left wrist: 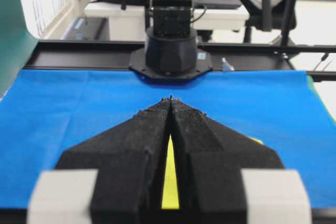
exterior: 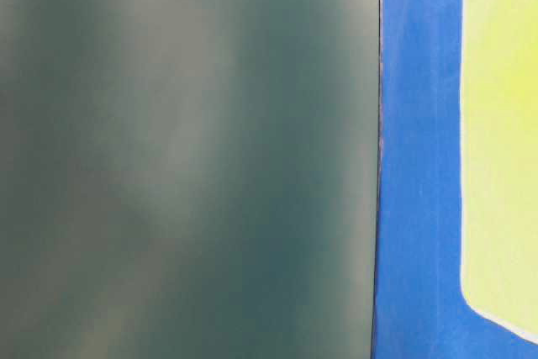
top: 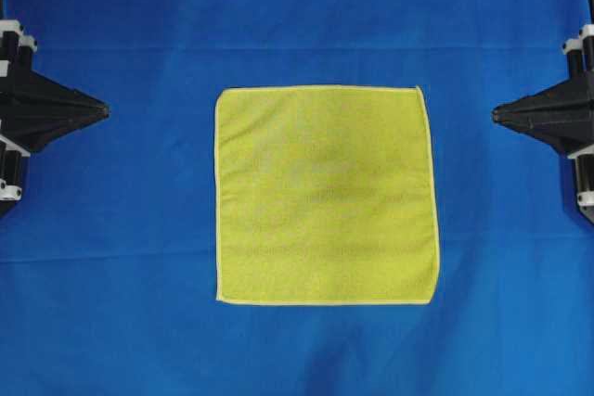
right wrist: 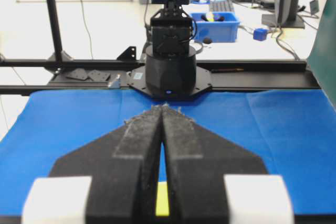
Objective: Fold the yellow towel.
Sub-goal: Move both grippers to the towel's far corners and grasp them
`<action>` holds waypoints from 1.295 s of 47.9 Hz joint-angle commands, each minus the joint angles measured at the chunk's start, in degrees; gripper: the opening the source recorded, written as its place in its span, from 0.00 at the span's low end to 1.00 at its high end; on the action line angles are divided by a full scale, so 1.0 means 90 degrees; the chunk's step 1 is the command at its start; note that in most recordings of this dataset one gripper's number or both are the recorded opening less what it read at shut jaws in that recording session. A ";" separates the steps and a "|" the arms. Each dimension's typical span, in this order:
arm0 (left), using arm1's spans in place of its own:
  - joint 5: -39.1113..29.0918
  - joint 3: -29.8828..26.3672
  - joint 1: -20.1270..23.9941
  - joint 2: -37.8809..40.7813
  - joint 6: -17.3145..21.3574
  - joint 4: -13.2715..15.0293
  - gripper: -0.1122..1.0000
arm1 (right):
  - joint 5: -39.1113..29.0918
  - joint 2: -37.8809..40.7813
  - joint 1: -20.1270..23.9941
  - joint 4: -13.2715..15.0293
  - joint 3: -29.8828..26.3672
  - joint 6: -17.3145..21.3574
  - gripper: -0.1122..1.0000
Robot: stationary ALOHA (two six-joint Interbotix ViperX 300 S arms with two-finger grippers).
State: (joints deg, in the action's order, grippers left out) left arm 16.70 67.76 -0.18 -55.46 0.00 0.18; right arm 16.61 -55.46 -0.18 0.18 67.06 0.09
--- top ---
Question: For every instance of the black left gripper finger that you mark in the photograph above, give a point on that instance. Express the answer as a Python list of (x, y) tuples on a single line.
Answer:
[(48, 130), (51, 92)]

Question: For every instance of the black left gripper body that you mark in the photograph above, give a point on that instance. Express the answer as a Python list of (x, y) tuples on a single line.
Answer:
[(29, 106)]

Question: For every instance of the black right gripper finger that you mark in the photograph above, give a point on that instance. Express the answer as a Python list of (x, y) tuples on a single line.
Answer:
[(560, 144), (545, 100)]

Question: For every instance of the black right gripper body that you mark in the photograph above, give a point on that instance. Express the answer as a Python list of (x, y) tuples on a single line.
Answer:
[(568, 122)]

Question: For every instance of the yellow-green microfiber towel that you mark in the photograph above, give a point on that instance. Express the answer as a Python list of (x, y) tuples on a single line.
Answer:
[(324, 196)]

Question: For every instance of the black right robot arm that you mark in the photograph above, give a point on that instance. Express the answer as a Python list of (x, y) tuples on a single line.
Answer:
[(579, 56)]

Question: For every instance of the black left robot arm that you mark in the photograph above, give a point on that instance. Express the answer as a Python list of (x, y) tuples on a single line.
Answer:
[(16, 46)]

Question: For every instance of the blue tablecloth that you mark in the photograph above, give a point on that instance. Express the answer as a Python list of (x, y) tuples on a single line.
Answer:
[(108, 263)]

